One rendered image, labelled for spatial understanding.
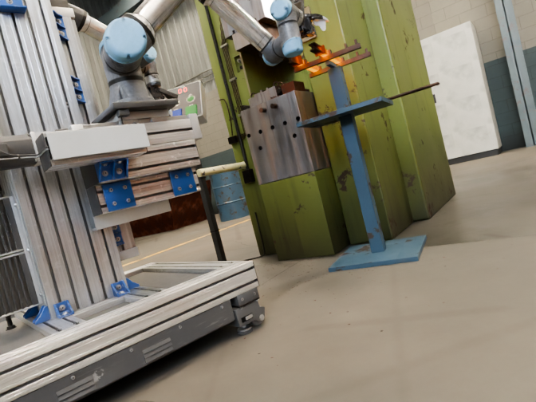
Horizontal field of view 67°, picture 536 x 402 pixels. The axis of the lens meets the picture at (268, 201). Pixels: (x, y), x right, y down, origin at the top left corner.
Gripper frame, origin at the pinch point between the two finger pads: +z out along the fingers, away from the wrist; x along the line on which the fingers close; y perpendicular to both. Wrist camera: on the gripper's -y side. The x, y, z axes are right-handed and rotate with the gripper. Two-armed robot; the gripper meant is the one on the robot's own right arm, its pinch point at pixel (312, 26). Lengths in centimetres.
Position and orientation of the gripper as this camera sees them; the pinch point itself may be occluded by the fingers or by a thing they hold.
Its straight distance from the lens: 189.7
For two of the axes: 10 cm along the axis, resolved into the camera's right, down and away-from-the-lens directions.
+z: 4.4, -1.3, 8.9
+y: 2.3, 9.7, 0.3
